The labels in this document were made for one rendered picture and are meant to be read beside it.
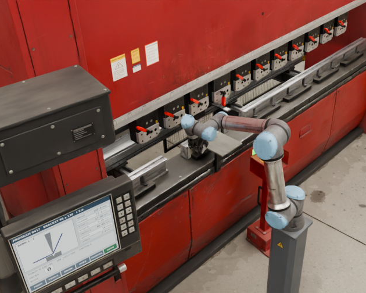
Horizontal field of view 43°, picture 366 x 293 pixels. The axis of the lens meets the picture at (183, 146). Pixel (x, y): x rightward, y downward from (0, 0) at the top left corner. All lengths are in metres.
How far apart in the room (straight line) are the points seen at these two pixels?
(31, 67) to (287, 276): 1.84
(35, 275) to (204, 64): 1.55
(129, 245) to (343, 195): 2.62
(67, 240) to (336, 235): 2.50
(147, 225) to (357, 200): 1.99
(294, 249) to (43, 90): 1.69
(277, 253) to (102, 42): 1.50
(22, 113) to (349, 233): 2.88
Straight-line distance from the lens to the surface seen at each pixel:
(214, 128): 2.41
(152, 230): 2.78
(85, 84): 1.50
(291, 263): 2.75
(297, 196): 2.47
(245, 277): 3.37
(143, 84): 2.40
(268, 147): 2.15
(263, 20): 3.03
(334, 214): 3.91
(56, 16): 1.78
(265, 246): 3.47
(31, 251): 1.61
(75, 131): 1.44
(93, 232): 1.67
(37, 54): 1.77
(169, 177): 2.78
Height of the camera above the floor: 2.60
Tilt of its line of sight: 35 degrees down
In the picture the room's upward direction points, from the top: 3 degrees counter-clockwise
